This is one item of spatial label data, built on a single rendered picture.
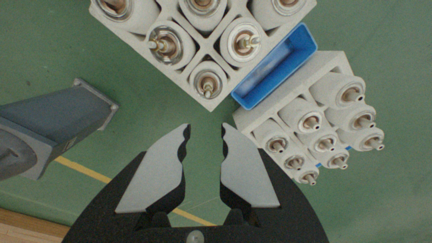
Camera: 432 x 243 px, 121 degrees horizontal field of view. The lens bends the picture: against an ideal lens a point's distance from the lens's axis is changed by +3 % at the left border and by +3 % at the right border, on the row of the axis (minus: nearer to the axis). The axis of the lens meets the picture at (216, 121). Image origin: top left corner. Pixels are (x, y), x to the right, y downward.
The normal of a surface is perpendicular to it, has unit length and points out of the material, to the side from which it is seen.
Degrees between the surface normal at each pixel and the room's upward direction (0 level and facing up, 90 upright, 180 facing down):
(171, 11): 0
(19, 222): 90
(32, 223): 90
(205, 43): 0
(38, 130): 90
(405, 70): 0
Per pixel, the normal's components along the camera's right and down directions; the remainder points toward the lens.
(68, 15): 0.04, 0.48
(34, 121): 0.70, -0.64
